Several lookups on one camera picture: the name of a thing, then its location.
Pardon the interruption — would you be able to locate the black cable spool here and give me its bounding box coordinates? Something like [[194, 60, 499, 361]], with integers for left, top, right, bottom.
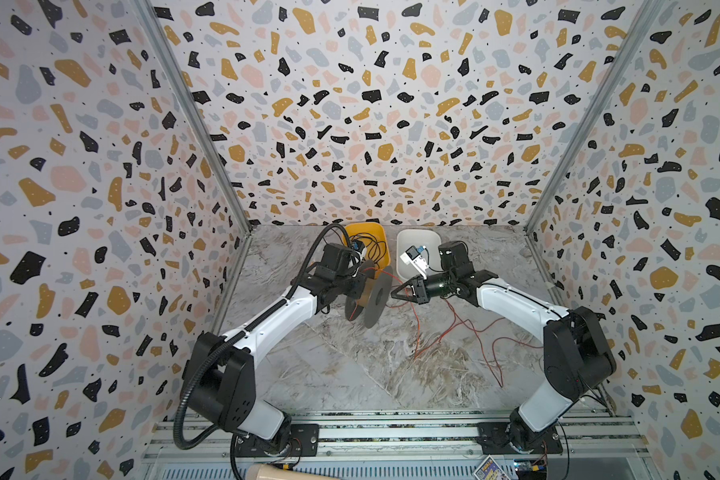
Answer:
[[344, 268, 393, 329]]

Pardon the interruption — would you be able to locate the red cable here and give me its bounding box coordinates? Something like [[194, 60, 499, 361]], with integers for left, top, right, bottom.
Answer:
[[374, 266, 544, 389]]

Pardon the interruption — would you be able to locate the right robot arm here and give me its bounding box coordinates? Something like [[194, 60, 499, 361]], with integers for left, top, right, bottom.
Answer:
[[391, 241, 616, 453]]

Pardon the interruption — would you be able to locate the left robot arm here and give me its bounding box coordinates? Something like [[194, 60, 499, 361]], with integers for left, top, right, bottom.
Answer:
[[172, 223, 372, 455]]

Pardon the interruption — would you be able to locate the white plastic bin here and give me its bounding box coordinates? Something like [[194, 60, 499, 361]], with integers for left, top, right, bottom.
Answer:
[[395, 229, 442, 281]]

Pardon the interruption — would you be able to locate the yellow plastic bin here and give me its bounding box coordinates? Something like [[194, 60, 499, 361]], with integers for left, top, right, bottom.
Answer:
[[345, 222, 390, 273]]

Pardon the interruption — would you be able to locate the colourful sticker card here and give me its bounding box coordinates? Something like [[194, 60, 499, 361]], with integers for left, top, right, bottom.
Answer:
[[473, 456, 510, 480]]

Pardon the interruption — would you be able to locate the beige cylinder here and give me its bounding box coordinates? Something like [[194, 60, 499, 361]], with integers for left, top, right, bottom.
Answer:
[[245, 464, 337, 480]]

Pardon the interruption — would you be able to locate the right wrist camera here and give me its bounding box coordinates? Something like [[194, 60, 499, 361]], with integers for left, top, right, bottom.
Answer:
[[399, 246, 429, 279]]

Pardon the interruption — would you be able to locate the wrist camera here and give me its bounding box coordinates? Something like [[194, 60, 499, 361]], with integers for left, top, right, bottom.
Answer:
[[399, 246, 429, 279], [349, 240, 367, 257]]

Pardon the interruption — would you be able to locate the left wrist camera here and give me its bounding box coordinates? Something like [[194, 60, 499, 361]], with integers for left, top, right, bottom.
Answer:
[[349, 240, 367, 257]]

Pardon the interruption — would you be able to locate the black cable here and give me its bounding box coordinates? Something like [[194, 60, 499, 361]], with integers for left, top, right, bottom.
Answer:
[[323, 226, 390, 265]]

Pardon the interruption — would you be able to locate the aluminium mounting rail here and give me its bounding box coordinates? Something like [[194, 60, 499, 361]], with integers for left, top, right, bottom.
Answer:
[[140, 410, 652, 466]]

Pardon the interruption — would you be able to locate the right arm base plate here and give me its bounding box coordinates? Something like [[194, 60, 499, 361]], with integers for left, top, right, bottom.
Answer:
[[476, 422, 564, 455]]

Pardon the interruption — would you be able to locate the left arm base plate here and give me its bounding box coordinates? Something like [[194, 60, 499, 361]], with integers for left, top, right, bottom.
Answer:
[[231, 423, 320, 460]]

